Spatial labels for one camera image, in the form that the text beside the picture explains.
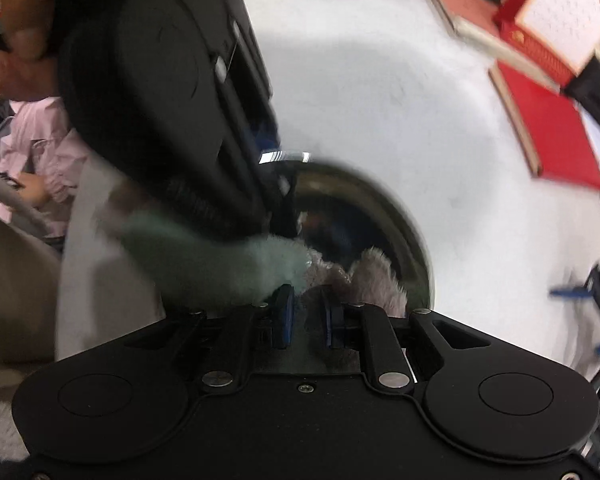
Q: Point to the salmon pink notebook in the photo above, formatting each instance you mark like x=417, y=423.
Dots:
x=472, y=15

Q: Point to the red hardcover notebook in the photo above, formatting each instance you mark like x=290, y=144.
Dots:
x=555, y=130

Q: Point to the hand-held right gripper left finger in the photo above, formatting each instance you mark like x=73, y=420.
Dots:
x=282, y=317

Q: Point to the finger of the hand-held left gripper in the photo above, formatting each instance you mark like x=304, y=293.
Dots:
x=257, y=125

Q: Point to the red desk calendar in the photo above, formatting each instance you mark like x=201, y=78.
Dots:
x=555, y=15

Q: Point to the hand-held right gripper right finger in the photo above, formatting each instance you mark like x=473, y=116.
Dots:
x=330, y=320

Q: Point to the stainless steel bowl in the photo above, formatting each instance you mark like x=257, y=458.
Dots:
x=380, y=210

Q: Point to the person's left hand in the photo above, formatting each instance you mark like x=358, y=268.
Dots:
x=20, y=35

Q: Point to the green and pink fluffy cloth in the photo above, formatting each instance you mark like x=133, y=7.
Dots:
x=205, y=260

